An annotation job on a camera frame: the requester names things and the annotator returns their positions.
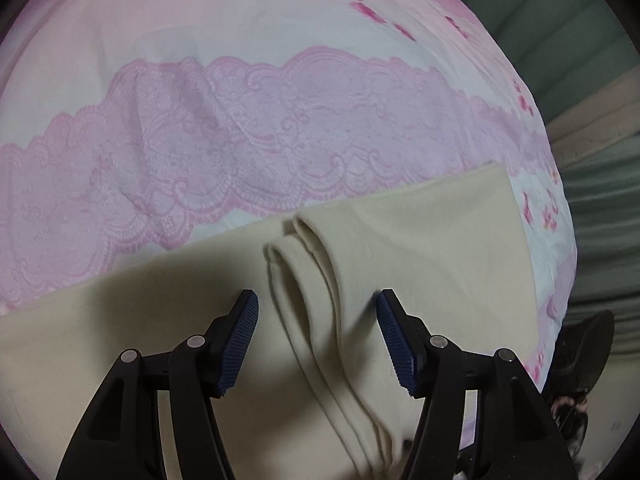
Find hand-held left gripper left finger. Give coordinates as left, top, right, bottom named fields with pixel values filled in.
left=55, top=289, right=260, bottom=480

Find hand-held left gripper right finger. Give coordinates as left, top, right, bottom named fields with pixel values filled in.
left=376, top=288, right=581, bottom=480

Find cream pants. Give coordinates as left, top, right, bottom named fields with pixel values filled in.
left=0, top=160, right=543, bottom=480

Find pink floral blanket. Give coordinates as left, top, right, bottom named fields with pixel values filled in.
left=0, top=0, right=578, bottom=446

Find beige curtain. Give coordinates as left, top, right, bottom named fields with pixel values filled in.
left=542, top=95, right=640, bottom=161

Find green curtain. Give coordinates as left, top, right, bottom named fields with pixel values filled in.
left=415, top=0, right=640, bottom=321

